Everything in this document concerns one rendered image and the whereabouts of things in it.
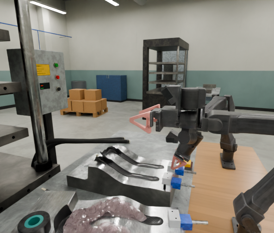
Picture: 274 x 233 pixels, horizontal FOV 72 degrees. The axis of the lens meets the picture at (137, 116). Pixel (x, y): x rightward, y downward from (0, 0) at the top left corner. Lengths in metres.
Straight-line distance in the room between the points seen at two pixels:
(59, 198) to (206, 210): 0.57
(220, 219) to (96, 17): 8.83
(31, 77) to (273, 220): 1.24
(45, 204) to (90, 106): 4.88
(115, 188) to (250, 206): 0.50
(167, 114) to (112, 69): 8.02
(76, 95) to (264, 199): 5.63
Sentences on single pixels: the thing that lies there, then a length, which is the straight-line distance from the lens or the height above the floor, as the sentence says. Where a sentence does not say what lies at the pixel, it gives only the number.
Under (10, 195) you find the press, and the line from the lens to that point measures 1.11.
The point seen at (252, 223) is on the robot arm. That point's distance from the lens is 0.72.
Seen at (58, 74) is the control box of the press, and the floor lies 1.32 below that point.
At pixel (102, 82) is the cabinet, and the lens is 8.19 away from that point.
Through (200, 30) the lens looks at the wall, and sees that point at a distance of 7.44.
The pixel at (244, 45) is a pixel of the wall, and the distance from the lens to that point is 7.32.
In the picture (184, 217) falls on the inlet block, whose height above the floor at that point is 0.87.
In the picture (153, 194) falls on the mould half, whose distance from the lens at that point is 0.83.
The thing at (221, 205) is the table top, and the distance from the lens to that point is 0.94.
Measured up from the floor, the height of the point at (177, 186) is 0.89.
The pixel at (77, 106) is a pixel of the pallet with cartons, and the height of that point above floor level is 0.30.
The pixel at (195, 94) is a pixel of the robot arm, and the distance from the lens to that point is 0.57.
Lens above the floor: 1.36
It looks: 14 degrees down
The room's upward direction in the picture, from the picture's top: straight up
